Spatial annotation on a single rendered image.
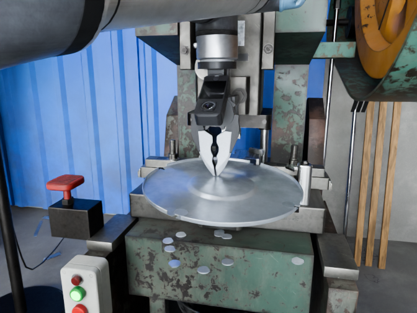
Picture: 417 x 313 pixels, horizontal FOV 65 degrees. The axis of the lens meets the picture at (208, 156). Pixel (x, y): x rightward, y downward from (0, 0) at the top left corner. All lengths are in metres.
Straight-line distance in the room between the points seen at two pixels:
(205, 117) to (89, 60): 1.77
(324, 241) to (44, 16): 0.67
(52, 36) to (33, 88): 2.30
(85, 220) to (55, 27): 0.59
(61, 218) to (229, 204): 0.39
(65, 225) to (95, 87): 1.56
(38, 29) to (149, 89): 1.90
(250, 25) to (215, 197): 0.38
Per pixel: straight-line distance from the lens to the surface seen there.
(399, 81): 0.67
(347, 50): 0.95
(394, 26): 0.91
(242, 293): 0.74
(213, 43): 0.59
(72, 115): 2.37
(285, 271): 0.70
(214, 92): 0.56
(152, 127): 2.09
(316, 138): 1.10
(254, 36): 0.75
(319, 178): 0.85
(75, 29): 0.19
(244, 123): 0.77
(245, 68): 0.75
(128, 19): 0.24
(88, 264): 0.70
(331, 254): 0.71
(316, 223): 0.76
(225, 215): 0.51
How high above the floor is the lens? 0.98
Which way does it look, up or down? 14 degrees down
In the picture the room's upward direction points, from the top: straight up
